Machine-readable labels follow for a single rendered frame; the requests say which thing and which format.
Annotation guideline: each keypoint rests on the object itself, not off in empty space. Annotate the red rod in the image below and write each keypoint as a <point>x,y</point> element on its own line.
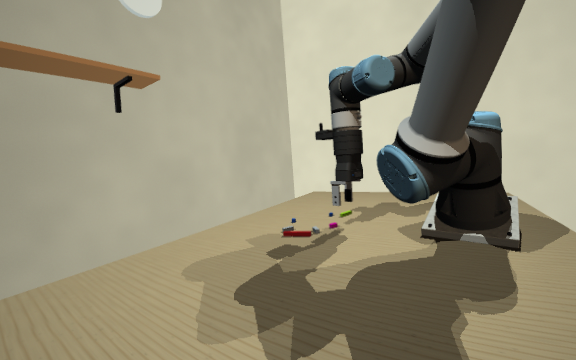
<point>297,233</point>

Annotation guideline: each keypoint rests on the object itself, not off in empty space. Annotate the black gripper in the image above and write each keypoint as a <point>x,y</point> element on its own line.
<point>348,147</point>

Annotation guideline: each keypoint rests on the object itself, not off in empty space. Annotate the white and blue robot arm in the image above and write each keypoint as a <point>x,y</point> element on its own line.
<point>467,42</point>

